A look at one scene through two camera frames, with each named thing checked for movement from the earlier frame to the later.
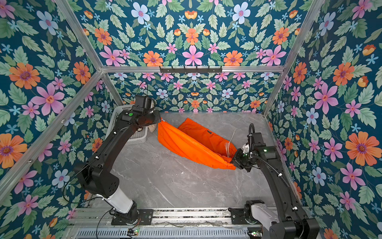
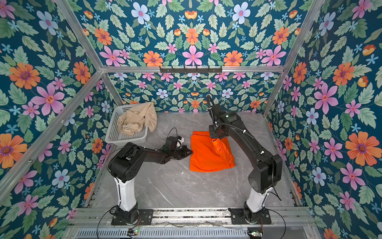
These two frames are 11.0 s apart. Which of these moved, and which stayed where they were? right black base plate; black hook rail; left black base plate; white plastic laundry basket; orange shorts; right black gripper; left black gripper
Moved: orange shorts; left black gripper; right black gripper
Stayed: left black base plate; white plastic laundry basket; black hook rail; right black base plate
